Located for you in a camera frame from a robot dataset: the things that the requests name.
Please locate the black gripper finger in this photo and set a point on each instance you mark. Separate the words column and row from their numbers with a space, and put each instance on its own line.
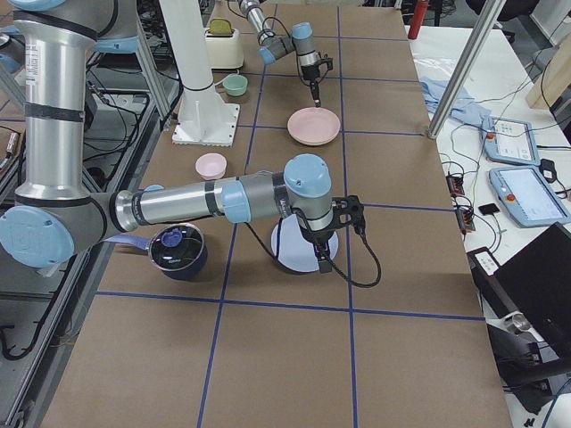
column 322, row 254
column 315, row 93

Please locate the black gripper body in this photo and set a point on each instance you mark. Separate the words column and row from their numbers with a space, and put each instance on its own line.
column 318, row 238
column 310, row 73

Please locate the light blue plate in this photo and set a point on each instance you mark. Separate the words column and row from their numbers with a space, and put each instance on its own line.
column 294, row 252

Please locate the pink plate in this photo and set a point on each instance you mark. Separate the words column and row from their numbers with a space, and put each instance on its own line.
column 313, row 126

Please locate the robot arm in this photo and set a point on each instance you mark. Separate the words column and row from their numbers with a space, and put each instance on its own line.
column 276, row 42
column 55, row 217

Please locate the green bowl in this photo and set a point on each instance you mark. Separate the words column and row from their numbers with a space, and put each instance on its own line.
column 235, row 85

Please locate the cream toaster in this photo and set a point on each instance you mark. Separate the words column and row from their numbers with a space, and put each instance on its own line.
column 225, row 52

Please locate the toast slice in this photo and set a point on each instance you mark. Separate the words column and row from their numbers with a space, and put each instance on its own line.
column 220, row 27

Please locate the small circuit board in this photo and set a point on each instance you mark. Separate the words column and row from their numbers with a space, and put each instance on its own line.
column 455, row 185

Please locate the clear plastic bag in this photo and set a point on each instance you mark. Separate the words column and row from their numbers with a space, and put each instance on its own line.
column 434, row 67

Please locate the red bottle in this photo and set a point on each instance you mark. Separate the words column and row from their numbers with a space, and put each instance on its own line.
column 417, row 18

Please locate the pink bowl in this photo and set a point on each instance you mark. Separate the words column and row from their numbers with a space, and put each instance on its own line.
column 211, row 166

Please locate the dark blue pot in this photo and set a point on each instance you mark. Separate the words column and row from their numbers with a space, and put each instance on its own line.
column 143, row 244

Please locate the glass pot lid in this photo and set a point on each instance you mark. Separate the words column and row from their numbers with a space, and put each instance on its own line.
column 179, row 250

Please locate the upper teach pendant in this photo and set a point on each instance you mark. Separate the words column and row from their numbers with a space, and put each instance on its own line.
column 509, row 141

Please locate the teach pendant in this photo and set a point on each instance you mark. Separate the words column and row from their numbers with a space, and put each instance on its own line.
column 527, row 196
column 509, row 141

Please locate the lower teach pendant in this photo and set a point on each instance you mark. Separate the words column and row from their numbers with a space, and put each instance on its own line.
column 527, row 196

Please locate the black laptop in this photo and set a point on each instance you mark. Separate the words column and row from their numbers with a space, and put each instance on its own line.
column 534, row 282

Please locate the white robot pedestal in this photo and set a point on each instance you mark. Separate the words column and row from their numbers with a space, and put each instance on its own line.
column 203, row 116

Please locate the aluminium frame post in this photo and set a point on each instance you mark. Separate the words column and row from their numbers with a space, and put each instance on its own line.
column 479, row 34

